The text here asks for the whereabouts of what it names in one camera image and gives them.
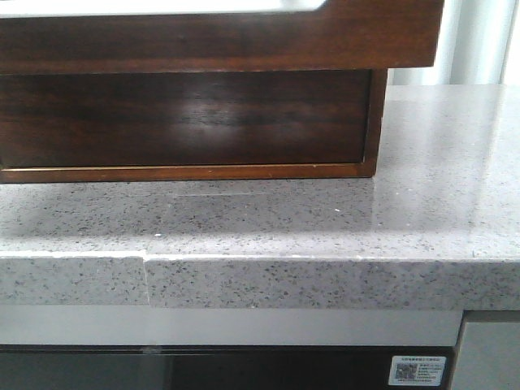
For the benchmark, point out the grey curtain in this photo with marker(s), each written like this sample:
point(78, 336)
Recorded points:
point(475, 47)

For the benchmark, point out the black under-counter appliance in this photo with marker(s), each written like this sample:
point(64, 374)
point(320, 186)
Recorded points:
point(207, 367)

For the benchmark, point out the white QR code sticker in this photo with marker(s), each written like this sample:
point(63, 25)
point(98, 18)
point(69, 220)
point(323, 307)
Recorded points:
point(417, 371)

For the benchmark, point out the dark wooden drawer cabinet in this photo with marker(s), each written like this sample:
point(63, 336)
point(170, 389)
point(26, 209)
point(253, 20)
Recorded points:
point(375, 122)

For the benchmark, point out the wooden drawer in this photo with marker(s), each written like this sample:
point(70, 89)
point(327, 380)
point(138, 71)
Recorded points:
point(203, 118)
point(339, 35)

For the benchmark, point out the white tray on cabinet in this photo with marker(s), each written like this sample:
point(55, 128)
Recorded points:
point(27, 9)

